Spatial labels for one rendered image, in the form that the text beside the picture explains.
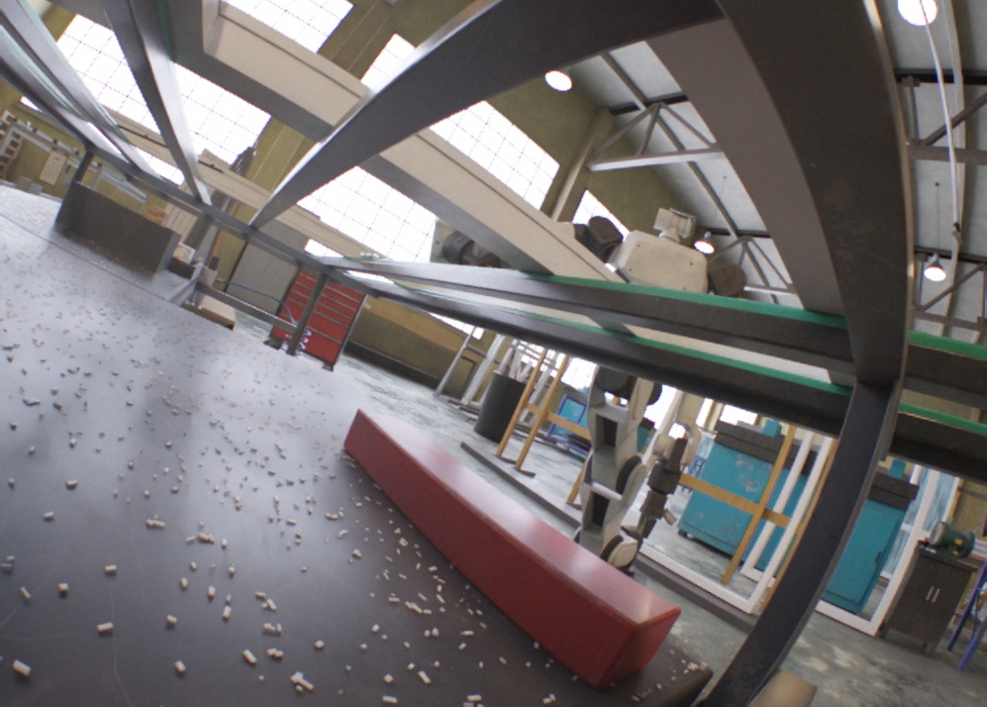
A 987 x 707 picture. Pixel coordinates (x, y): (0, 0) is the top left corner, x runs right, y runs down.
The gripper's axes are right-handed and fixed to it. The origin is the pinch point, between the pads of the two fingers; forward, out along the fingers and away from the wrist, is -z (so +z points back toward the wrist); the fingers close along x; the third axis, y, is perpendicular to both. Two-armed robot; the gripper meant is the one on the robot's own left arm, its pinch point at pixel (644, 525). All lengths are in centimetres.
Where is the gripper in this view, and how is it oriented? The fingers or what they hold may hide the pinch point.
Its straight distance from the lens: 130.9
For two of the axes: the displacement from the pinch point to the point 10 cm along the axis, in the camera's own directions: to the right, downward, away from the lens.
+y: 9.0, 3.4, -2.9
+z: 4.0, -8.9, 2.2
